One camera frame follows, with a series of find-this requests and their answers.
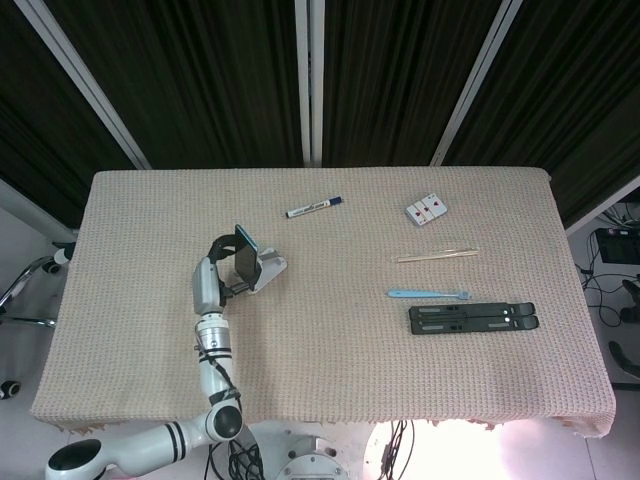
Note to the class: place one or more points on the dark curtain panel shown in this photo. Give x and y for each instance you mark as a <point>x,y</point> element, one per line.
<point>565,100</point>
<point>200,80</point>
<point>400,80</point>
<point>35,125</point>

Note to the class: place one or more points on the light blue toothbrush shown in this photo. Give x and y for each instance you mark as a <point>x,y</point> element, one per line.
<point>420,294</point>

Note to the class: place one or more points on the black chair caster wheel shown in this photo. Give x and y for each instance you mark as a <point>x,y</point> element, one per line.
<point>52,267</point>
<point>10,389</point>

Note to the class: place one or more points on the white metal frame rail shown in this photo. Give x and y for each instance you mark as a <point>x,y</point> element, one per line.
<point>605,205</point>
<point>35,210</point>

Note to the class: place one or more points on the white metal frame post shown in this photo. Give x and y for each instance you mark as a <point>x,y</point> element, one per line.
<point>85,85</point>
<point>472,85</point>
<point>310,85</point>

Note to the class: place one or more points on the grey round robot base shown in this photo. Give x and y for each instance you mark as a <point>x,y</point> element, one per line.
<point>312,465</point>

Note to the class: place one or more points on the blue whiteboard marker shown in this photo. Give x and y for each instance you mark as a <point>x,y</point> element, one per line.
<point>312,206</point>

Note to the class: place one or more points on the chrome office chair base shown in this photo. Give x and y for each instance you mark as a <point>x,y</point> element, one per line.
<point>20,282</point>

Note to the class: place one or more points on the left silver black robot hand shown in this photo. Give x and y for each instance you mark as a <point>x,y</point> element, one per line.
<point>206,287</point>

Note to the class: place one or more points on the black electronic device box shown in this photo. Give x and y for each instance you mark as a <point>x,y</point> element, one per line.
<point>620,247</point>

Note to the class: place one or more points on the beige waffle tablecloth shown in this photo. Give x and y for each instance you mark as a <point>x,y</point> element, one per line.
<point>350,360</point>

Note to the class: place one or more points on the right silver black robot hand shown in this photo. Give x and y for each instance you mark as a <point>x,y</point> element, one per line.
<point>617,352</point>

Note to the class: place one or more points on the white and green caster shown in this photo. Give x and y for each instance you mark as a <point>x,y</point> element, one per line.
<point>64,254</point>

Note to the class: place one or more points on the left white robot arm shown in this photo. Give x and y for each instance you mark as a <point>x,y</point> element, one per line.
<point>212,370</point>

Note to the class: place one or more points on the black smartphone teal edge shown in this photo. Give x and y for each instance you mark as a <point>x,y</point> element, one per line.
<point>247,260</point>

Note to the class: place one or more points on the white folding phone stand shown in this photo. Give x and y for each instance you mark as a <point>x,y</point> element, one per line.
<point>272,267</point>

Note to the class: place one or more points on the wrapped wooden chopsticks pair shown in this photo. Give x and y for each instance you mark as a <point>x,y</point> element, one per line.
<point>435,256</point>

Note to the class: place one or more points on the black folding laptop stand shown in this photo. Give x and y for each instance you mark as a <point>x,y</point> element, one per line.
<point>470,320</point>

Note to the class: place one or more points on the playing card deck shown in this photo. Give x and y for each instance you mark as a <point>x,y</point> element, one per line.
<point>426,210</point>

